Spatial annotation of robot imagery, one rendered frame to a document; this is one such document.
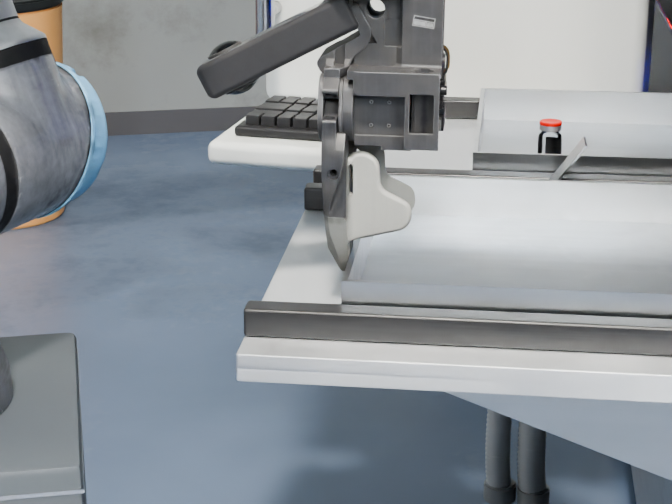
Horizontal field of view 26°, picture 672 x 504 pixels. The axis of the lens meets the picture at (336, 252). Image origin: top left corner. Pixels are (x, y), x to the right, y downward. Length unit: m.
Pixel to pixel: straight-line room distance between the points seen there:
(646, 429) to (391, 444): 1.77
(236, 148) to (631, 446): 0.83
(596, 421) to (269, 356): 0.25
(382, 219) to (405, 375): 0.12
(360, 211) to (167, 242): 2.93
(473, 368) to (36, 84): 0.42
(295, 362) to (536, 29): 1.00
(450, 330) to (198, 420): 1.96
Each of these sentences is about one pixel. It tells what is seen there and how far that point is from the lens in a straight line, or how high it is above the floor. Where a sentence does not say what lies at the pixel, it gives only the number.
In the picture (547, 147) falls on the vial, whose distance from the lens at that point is 1.36.
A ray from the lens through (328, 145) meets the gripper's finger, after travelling 0.97.
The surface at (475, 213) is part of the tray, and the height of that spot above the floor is 0.88.
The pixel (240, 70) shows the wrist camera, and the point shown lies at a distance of 0.98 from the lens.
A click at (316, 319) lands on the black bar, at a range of 0.97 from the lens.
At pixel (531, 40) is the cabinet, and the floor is 0.90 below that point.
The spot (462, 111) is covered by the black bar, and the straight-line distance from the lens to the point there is 1.56.
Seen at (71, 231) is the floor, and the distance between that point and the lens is 4.05.
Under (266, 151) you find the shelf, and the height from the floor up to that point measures 0.80.
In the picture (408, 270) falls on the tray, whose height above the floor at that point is 0.88.
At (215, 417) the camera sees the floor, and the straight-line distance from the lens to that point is 2.91.
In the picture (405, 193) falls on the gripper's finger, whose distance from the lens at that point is 1.03.
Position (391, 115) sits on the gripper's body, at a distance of 0.98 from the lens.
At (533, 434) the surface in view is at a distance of 2.16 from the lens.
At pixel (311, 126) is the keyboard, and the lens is 1.77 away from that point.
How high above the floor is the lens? 1.25
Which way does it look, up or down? 19 degrees down
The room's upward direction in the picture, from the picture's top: straight up
